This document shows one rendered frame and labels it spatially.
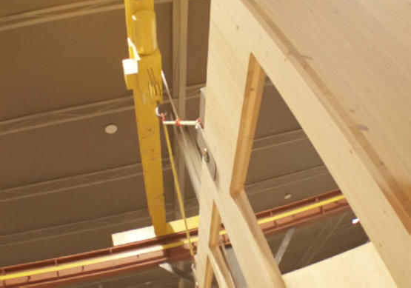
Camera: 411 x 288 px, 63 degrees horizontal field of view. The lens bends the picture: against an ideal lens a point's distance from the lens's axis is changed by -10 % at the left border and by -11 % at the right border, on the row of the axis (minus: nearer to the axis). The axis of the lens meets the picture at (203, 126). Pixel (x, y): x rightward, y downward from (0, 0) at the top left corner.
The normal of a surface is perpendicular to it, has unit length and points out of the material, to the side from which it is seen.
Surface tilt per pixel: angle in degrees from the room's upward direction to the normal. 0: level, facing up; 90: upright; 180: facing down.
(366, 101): 90
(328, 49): 90
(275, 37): 88
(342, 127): 88
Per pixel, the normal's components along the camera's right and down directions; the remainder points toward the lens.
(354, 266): 0.05, -0.67
